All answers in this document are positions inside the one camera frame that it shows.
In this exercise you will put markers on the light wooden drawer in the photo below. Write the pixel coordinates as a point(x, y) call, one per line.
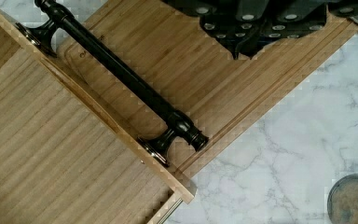
point(63, 159)

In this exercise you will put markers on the bamboo cutting board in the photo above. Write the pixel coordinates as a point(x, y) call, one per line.
point(222, 95)

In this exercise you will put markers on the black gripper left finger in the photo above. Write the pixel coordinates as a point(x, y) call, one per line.
point(235, 24)

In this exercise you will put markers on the black metal drawer handle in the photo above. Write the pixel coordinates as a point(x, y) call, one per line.
point(178, 123)

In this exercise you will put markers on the round speckled lid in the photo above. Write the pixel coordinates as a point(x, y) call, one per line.
point(342, 202)

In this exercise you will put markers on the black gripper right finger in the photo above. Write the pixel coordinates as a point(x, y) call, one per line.
point(297, 18)

